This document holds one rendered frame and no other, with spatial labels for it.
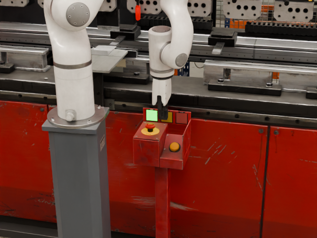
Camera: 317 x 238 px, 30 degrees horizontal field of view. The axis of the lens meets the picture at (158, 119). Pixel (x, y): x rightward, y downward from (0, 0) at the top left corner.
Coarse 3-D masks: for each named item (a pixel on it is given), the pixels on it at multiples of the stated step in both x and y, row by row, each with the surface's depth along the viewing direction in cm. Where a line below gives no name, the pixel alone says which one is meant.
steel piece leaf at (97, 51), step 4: (96, 48) 259; (100, 48) 259; (104, 48) 259; (108, 48) 259; (112, 48) 259; (92, 52) 251; (96, 52) 251; (100, 52) 250; (104, 52) 250; (108, 52) 254
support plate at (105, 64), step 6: (114, 54) 252; (120, 54) 252; (96, 60) 245; (102, 60) 245; (108, 60) 245; (114, 60) 245; (120, 60) 247; (96, 66) 238; (102, 66) 238; (108, 66) 238; (114, 66) 240; (102, 72) 234; (108, 72) 234
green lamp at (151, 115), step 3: (147, 111) 240; (150, 111) 240; (153, 111) 239; (156, 111) 239; (147, 114) 241; (150, 114) 240; (153, 114) 240; (156, 114) 240; (147, 117) 241; (150, 117) 241; (153, 117) 240; (156, 117) 240; (153, 120) 241; (156, 120) 241
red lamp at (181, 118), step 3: (177, 114) 237; (180, 114) 237; (183, 114) 237; (186, 114) 236; (177, 117) 238; (180, 117) 238; (183, 117) 237; (186, 117) 237; (177, 120) 238; (180, 120) 238; (183, 120) 238; (186, 120) 237; (183, 123) 238; (186, 123) 238
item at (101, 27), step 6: (102, 12) 253; (108, 12) 252; (114, 12) 252; (96, 18) 255; (102, 18) 254; (108, 18) 253; (114, 18) 253; (102, 24) 255; (108, 24) 254; (114, 24) 254; (108, 30) 256; (114, 30) 256
